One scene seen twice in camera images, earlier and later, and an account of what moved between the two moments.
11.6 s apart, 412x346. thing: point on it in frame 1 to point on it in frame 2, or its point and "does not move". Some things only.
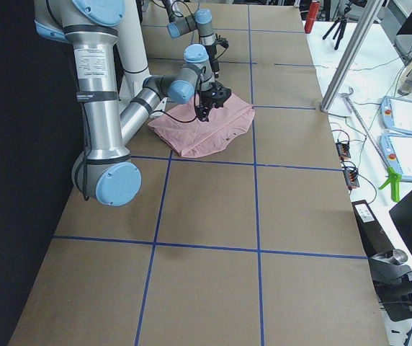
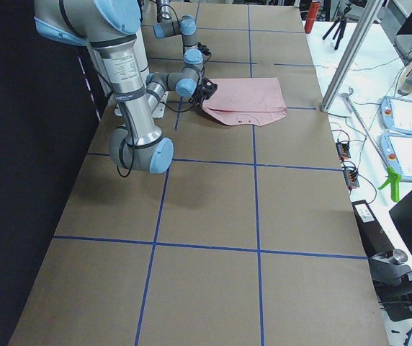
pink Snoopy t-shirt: (191, 137) to (247, 101)
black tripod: (341, 23) does not move
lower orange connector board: (351, 178) does not move
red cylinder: (314, 9) does not move
